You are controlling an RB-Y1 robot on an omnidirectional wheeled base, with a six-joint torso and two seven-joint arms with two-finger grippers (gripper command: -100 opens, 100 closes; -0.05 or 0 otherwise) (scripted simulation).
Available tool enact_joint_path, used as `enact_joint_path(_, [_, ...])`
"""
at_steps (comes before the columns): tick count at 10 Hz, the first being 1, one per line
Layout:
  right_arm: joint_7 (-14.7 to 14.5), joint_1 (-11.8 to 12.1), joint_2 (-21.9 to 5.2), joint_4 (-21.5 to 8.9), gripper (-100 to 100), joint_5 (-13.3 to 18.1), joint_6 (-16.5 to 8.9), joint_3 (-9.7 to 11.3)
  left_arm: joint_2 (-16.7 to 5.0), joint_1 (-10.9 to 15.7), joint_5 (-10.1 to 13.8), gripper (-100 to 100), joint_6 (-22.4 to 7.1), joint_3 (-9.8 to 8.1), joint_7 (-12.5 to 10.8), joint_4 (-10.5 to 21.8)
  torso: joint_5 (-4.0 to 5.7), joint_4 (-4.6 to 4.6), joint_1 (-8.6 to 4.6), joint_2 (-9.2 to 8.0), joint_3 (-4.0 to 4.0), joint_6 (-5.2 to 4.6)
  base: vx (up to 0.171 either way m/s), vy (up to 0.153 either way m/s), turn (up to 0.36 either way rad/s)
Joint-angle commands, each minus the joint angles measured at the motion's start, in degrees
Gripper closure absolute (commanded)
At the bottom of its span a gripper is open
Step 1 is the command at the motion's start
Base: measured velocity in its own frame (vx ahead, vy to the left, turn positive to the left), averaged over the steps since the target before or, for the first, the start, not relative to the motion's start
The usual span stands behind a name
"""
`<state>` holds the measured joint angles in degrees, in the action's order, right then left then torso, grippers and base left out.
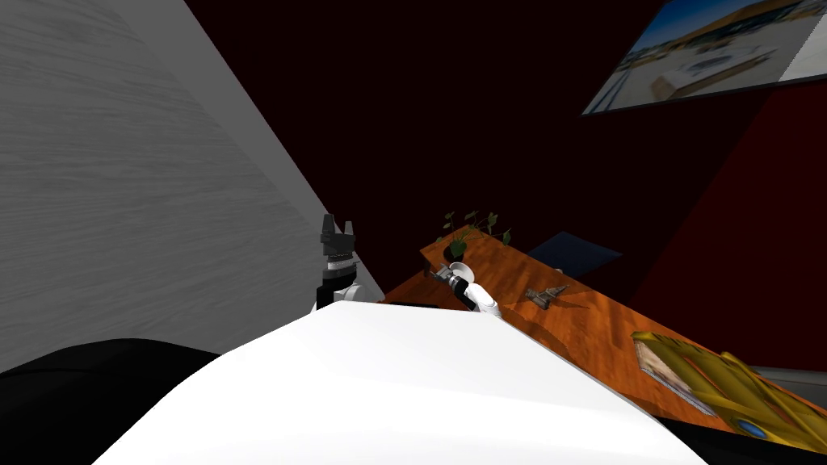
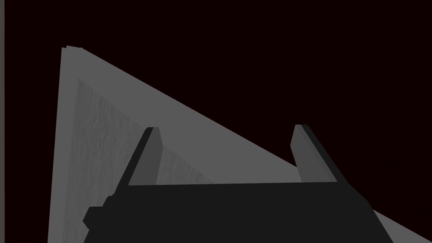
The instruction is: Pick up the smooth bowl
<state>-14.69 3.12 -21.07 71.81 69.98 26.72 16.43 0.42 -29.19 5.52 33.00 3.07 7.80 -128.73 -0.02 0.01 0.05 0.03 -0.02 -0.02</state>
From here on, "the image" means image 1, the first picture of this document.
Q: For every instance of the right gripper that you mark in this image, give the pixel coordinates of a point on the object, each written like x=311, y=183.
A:
x=444, y=276

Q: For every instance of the green potted plant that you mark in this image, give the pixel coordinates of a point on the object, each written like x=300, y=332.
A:
x=466, y=234

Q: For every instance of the dark blue chair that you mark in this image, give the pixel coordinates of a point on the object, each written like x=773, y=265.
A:
x=572, y=253

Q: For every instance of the orange wooden table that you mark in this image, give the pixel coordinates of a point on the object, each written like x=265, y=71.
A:
x=581, y=323

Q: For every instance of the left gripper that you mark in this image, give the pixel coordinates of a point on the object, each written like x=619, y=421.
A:
x=338, y=247

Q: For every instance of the grey-brown small figurine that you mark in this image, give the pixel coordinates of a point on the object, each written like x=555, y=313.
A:
x=546, y=297

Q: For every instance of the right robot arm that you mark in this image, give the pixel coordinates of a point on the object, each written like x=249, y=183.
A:
x=479, y=297

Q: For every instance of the framed wall picture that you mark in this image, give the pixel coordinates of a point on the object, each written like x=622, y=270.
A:
x=704, y=51

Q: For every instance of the white bowl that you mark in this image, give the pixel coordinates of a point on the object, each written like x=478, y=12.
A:
x=462, y=268

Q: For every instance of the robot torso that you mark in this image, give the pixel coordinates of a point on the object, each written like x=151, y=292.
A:
x=400, y=387

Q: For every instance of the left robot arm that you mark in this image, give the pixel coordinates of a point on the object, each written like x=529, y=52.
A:
x=77, y=400

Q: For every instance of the golden ornate picture frame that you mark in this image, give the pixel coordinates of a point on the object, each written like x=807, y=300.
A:
x=730, y=384

